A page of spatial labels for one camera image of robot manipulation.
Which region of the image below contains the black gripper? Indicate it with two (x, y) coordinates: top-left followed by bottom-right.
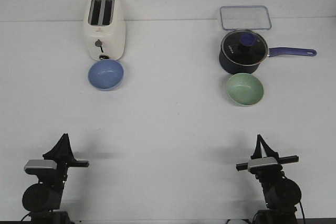
(38, 133), (89, 185)
(236, 134), (299, 176)

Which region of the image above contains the green bowl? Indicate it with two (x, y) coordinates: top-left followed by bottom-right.
(226, 73), (265, 106)

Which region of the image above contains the blue bowl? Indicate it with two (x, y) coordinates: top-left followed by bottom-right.
(88, 59), (124, 91)

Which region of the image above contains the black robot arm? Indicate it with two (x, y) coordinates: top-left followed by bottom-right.
(236, 134), (302, 223)
(22, 133), (89, 223)

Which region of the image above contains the dark blue saucepan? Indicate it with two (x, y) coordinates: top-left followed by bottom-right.
(218, 29), (318, 76)

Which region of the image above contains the glass pot lid blue knob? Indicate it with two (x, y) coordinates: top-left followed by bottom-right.
(221, 30), (268, 66)

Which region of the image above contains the clear rectangular food container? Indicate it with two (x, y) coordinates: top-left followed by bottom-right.
(219, 5), (272, 31)

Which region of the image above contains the cream two-slot toaster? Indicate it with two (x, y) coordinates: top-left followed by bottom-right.
(83, 0), (126, 61)

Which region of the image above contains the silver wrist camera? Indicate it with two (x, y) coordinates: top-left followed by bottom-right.
(247, 157), (278, 174)
(24, 159), (57, 175)

